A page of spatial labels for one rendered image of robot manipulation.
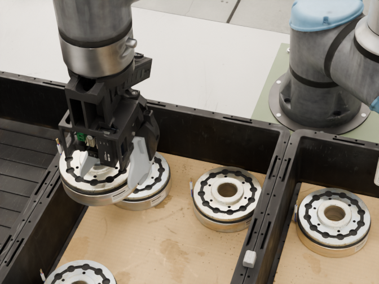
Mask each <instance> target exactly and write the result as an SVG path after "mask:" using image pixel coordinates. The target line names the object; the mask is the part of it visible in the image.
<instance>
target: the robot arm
mask: <svg viewBox="0 0 379 284"><path fill-rule="evenodd" d="M137 1H140V0H52V2H53V6H54V11H55V17H56V22H57V26H58V36H59V41H60V47H61V53H62V56H63V62H64V63H65V65H66V66H67V69H68V74H69V77H70V80H69V81H68V83H67V84H66V86H65V87H64V89H65V95H66V98H67V104H68V110H67V112H66V114H65V115H64V117H63V118H62V120H61V121H60V123H59V124H58V126H59V131H60V136H61V141H62V145H63V149H64V154H65V157H67V158H68V156H69V155H70V153H71V151H72V149H74V150H80V151H82V152H85V151H86V154H85V157H84V159H83V162H82V165H81V167H80V177H82V178H83V177H84V176H85V175H86V174H87V173H88V172H89V171H90V170H91V168H92V167H93V166H94V165H95V166H100V165H103V166H108V167H113V168H115V167H116V165H117V163H118V162H119V166H120V171H123V169H124V167H125V165H126V163H127V161H128V160H129V158H130V169H129V174H128V178H127V185H128V188H129V189H134V188H135V186H136V185H137V184H138V185H142V184H143V183H144V182H145V181H146V179H147V177H148V175H149V173H150V170H151V167H152V164H153V160H154V157H155V153H156V149H157V145H158V141H159V138H160V130H159V127H158V124H157V122H156V120H155V118H154V116H153V111H152V110H148V108H147V105H146V103H147V99H146V98H144V97H143V96H142V95H141V94H140V90H135V89H132V88H131V87H133V86H134V85H136V84H138V83H140V82H142V81H144V80H146V79H148V78H150V74H151V67H152V58H150V57H145V56H144V54H141V53H138V52H135V48H136V46H137V44H138V42H137V40H136V39H134V37H133V20H132V11H131V5H132V4H133V3H135V2H137ZM363 10H364V3H363V0H295V1H294V3H293V5H292V9H291V16H290V19H289V26H290V48H289V68H288V70H287V72H286V74H285V76H284V78H283V81H282V83H281V85H280V89H279V104H280V107H281V109H282V111H283V112H284V113H285V114H286V115H287V116H288V117H289V118H290V119H291V120H293V121H295V122H297V123H299V124H301V125H304V126H307V127H313V128H330V127H336V126H339V125H342V124H344V123H346V122H348V121H349V120H351V119H353V118H354V117H355V116H356V114H357V113H358V111H359V110H360V107H361V103H364V104H365V105H366V106H368V107H369V109H370V110H371V111H375V112H377V113H378V114H379V0H371V2H370V6H369V12H368V15H367V16H365V15H364V14H363ZM65 130H69V131H70V136H71V139H70V141H69V143H68V144H66V140H65V135H64V132H65ZM74 131H75V132H76V135H77V136H76V137H77V138H76V139H75V137H74Z"/></svg>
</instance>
